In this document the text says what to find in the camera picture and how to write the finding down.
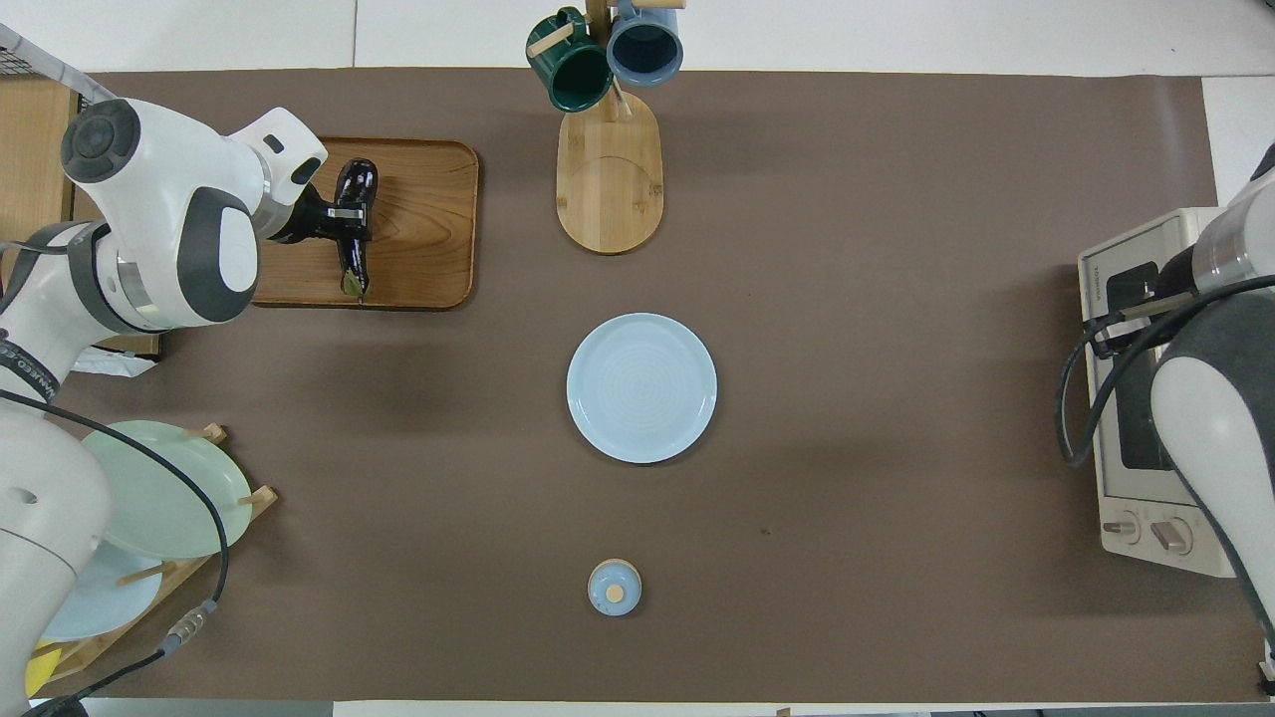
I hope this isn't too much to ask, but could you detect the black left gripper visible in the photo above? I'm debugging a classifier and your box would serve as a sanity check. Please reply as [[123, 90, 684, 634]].
[[267, 183, 376, 247]]

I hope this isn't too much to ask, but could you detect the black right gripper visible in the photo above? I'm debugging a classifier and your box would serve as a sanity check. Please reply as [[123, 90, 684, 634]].
[[1118, 246, 1202, 321]]

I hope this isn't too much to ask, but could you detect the dark purple eggplant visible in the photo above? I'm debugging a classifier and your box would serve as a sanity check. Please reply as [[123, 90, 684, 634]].
[[333, 157, 381, 301]]

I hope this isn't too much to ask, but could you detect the glass oven door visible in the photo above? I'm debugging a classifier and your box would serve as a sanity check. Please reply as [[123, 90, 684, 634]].
[[1079, 225, 1212, 507]]

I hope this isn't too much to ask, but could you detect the cream toaster oven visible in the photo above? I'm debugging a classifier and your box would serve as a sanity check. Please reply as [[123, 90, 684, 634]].
[[1078, 206, 1275, 579]]

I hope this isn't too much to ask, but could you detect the wooden serving tray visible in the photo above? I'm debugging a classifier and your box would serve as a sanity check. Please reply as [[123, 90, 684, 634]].
[[249, 136, 481, 312]]

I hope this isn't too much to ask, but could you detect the wooden mug tree stand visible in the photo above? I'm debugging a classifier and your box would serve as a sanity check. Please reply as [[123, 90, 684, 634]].
[[556, 0, 688, 256]]

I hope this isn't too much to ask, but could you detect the dark green mug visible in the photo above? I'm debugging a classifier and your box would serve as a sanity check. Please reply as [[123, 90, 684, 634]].
[[526, 7, 615, 114]]

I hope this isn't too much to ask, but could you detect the brown table mat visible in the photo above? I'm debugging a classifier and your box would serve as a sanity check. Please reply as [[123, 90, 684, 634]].
[[30, 67, 1263, 704]]

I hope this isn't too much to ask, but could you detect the pale green plate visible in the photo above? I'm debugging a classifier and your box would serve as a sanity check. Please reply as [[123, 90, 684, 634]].
[[82, 420, 255, 561]]

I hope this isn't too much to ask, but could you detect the blue mug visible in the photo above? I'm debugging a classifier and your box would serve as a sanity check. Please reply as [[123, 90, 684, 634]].
[[606, 0, 686, 88]]

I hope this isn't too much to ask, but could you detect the white marbled cloth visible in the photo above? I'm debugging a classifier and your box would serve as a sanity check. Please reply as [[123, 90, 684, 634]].
[[0, 22, 160, 378]]

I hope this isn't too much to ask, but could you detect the wooden plate rack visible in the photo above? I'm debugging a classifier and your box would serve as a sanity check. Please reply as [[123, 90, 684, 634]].
[[30, 423, 279, 688]]

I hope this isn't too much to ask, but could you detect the light blue racked plate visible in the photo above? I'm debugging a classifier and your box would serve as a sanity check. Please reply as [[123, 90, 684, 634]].
[[38, 541, 166, 643]]

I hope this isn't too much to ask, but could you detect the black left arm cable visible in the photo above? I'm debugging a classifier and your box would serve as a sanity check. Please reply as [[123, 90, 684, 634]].
[[0, 386, 232, 717]]

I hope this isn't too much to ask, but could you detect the black wire basket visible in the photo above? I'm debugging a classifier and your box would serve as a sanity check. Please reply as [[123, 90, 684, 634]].
[[0, 45, 61, 86]]

